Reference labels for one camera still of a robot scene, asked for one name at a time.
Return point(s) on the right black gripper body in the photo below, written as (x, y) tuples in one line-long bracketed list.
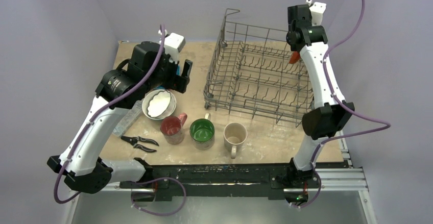
[(294, 46)]

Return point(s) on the pink ghost mug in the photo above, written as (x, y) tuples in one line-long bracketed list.
[(172, 128)]

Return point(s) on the grey wire dish rack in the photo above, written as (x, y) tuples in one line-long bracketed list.
[(250, 72)]

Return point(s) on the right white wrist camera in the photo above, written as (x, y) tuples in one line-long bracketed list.
[(317, 10)]

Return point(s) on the white scalloped teal bowl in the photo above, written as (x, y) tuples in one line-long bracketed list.
[(159, 104)]

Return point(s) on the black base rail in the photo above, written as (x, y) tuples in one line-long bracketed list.
[(243, 180)]

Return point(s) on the green floral mug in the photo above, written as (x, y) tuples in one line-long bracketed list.
[(202, 132)]

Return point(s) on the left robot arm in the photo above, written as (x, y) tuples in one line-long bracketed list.
[(151, 65)]

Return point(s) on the cream dragon mug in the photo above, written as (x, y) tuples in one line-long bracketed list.
[(235, 134)]

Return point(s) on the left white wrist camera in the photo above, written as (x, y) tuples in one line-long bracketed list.
[(173, 45)]

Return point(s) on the black pruning shears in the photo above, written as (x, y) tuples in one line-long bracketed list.
[(138, 143)]

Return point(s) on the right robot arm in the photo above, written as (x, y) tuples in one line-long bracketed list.
[(331, 112)]

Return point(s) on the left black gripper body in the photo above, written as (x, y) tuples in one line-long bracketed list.
[(166, 76)]

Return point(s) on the orange red plate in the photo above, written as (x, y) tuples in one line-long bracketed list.
[(294, 58)]

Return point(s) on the clear plastic tray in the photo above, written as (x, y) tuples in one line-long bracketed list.
[(128, 120)]

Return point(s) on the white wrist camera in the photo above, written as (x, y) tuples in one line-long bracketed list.
[(173, 45), (317, 10)]

